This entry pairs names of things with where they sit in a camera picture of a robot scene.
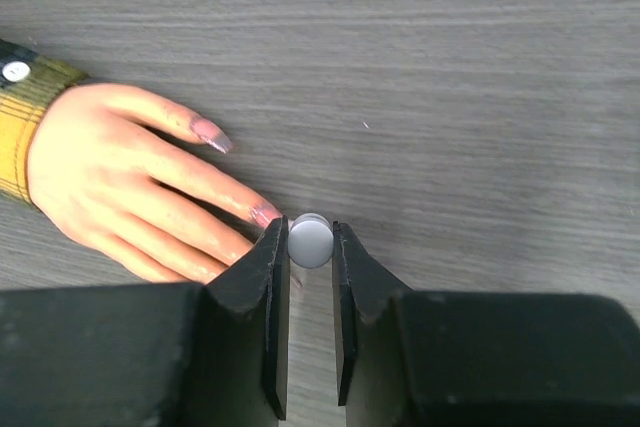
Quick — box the white nail polish cap brush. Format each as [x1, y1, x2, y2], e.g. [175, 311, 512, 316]
[287, 213, 334, 269]

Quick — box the mannequin hand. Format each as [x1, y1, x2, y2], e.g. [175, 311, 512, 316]
[27, 83, 280, 283]

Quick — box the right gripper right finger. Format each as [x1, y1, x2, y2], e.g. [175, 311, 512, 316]
[332, 223, 639, 426]

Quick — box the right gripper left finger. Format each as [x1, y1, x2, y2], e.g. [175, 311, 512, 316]
[1, 219, 290, 426]

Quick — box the yellow plaid shirt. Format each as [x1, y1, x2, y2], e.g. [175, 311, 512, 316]
[1, 40, 89, 204]

